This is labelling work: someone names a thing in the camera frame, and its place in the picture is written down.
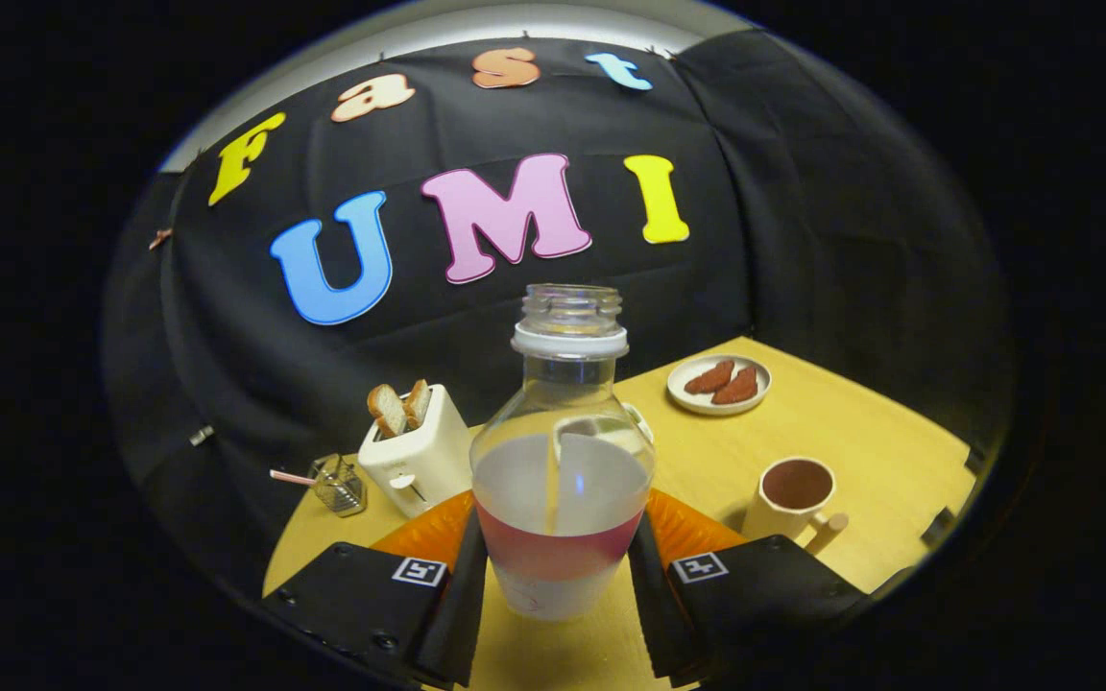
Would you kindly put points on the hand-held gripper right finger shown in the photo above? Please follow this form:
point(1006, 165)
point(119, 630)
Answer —
point(654, 614)

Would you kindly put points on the wooden table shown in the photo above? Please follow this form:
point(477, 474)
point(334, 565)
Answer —
point(879, 451)

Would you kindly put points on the black backdrop cloth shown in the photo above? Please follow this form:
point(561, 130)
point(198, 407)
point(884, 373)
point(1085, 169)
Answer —
point(803, 192)

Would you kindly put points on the clear juice bottle pink band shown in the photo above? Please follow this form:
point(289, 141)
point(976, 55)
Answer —
point(558, 499)

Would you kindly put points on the brown sausage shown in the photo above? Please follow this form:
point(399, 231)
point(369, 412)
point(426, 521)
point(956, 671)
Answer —
point(737, 386)
point(709, 377)

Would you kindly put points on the toast slice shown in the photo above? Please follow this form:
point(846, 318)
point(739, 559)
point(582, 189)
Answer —
point(417, 403)
point(386, 411)

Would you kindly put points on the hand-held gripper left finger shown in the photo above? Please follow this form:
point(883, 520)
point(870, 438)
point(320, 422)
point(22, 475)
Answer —
point(462, 614)

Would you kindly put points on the small white plate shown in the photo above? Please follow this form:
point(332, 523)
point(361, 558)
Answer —
point(683, 395)

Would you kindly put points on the pink clothespin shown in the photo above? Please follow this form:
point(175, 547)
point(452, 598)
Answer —
point(160, 238)

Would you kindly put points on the pink straw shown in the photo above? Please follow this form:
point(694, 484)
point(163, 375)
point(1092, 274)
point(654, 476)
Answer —
point(290, 477)

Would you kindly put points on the cream toaster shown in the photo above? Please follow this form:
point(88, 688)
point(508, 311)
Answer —
point(423, 456)

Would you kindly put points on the silver clip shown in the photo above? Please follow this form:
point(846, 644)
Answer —
point(202, 436)

